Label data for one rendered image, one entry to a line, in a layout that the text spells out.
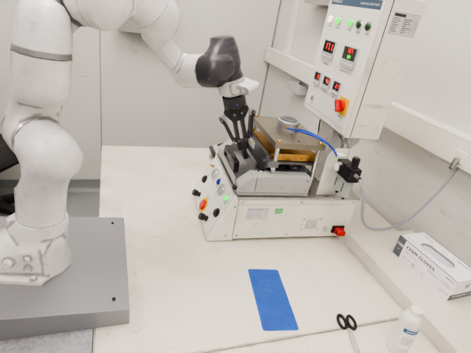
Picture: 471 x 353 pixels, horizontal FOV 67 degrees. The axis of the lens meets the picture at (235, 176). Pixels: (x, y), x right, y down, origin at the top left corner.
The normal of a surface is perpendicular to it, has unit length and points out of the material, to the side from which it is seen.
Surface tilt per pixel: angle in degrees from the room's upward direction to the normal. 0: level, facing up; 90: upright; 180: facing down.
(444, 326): 0
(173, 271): 0
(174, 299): 0
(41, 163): 81
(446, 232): 90
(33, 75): 87
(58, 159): 69
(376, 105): 90
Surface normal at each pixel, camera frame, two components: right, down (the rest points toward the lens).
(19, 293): 0.21, -0.89
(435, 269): -0.91, -0.02
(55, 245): 0.93, 0.22
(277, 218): 0.24, 0.47
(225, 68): 0.81, 0.16
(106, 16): 0.53, 0.70
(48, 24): 0.62, 0.29
